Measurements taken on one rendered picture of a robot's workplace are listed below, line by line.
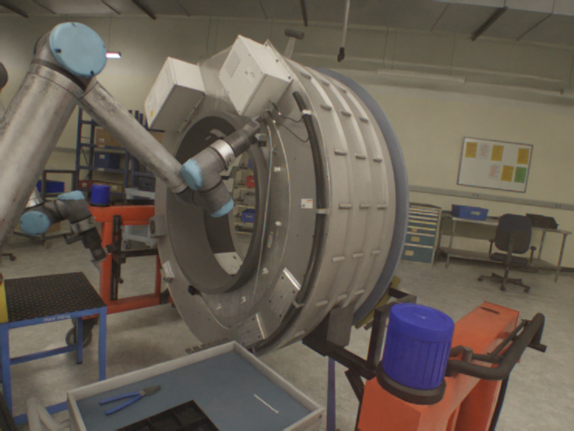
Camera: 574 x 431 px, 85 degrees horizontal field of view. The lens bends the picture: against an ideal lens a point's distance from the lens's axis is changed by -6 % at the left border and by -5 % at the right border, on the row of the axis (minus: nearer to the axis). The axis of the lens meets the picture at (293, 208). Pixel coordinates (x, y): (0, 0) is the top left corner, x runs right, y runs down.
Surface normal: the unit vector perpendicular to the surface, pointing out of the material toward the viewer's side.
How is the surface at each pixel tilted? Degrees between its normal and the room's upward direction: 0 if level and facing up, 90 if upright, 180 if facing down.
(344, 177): 74
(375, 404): 90
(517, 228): 98
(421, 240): 90
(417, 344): 90
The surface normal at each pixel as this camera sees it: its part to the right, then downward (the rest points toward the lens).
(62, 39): 0.82, 0.04
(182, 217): 0.68, -0.22
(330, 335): 0.69, 0.15
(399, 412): -0.72, 0.00
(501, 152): -0.11, 0.10
